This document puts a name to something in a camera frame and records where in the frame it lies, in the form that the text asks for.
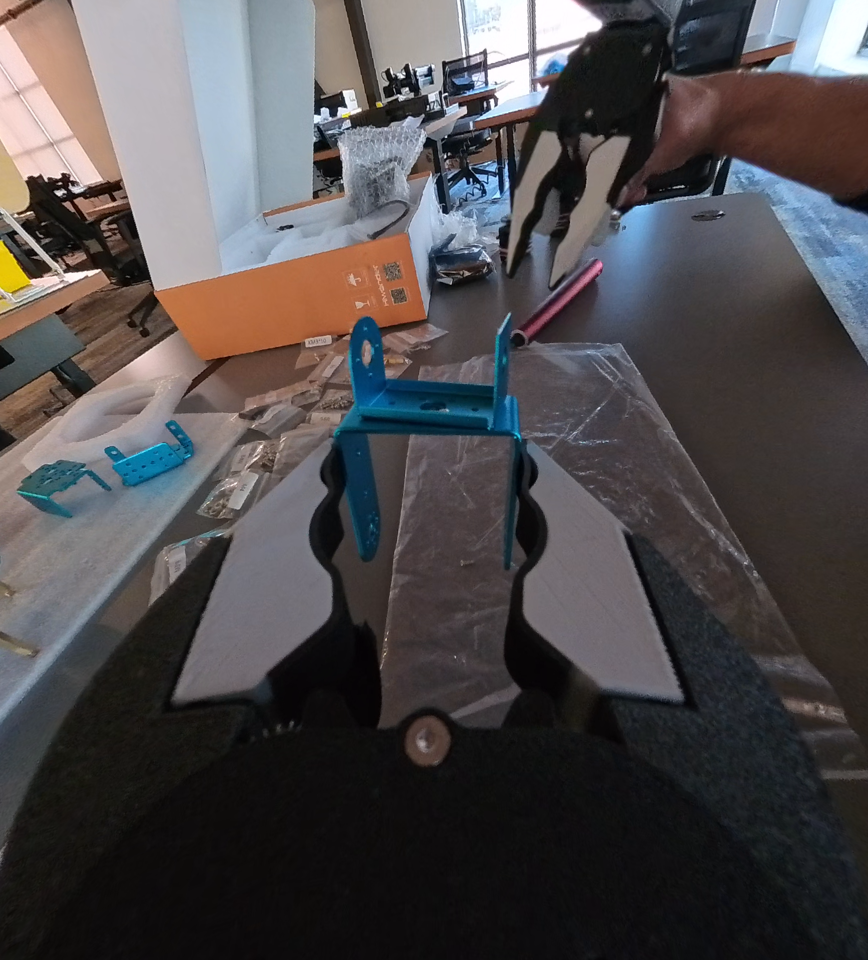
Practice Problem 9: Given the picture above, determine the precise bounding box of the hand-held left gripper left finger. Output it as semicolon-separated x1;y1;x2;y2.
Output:
170;441;345;708

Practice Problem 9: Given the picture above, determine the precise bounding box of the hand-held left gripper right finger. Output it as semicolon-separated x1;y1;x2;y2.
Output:
505;441;686;705

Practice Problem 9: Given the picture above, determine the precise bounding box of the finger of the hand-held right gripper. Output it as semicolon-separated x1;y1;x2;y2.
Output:
548;135;635;291
503;137;564;281

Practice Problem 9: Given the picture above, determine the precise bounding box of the long-legged blue U bracket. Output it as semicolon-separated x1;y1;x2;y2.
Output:
332;416;528;571

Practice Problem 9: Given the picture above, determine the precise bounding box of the short-legged blue U bracket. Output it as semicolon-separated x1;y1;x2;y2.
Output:
347;313;519;432

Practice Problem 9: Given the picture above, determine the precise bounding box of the person's right forearm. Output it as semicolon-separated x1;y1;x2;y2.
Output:
707;69;868;235

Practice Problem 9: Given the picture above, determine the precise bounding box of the person's right hand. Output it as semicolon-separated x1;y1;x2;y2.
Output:
612;73;714;213

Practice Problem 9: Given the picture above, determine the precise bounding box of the red electric screwdriver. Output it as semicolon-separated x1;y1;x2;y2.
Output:
512;257;605;348

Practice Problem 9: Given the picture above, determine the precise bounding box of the dark plastic parts bag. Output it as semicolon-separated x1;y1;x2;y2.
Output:
432;243;496;288

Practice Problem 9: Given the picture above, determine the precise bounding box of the black office chair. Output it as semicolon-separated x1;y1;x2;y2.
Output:
440;48;507;210
25;174;159;339

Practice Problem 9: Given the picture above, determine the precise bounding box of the clear plastic bag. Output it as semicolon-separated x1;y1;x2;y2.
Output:
383;339;868;785

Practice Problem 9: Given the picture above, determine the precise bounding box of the bubble wrap bundle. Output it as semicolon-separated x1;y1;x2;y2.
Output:
336;122;429;220

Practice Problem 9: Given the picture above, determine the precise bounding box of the pile of small screw bags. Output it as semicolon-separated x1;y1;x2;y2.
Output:
150;324;451;603

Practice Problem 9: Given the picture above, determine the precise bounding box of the white foam sheet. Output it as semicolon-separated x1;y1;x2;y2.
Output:
0;408;251;777

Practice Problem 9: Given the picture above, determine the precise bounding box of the orange and white cardboard box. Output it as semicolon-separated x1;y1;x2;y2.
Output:
72;0;438;363

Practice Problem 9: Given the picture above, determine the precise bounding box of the black cable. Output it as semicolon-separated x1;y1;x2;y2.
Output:
363;197;414;243

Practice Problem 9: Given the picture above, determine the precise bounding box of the blue flat plate bracket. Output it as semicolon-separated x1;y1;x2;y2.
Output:
102;418;197;489

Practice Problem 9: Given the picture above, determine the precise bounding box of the teal perforated bracket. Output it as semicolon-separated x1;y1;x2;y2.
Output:
16;457;114;520

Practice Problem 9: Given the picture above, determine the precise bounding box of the white foam ring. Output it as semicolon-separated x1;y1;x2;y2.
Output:
50;373;186;445

